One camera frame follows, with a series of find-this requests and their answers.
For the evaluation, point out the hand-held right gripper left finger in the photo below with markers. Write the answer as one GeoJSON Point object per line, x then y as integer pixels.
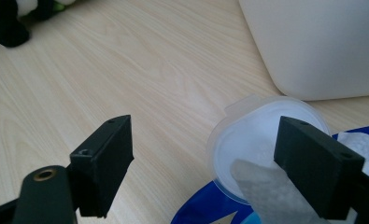
{"type": "Point", "coordinates": [101, 168]}

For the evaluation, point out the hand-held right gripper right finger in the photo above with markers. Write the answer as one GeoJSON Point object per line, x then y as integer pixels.
{"type": "Point", "coordinates": [316, 168]}

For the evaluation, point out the blue wet wipes pack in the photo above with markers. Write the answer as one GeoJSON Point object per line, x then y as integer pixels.
{"type": "Point", "coordinates": [250, 140]}

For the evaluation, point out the white plastic bin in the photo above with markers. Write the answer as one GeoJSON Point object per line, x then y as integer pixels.
{"type": "Point", "coordinates": [322, 46]}

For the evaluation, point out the panda plush toy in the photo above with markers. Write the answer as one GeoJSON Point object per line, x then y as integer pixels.
{"type": "Point", "coordinates": [4, 31]}

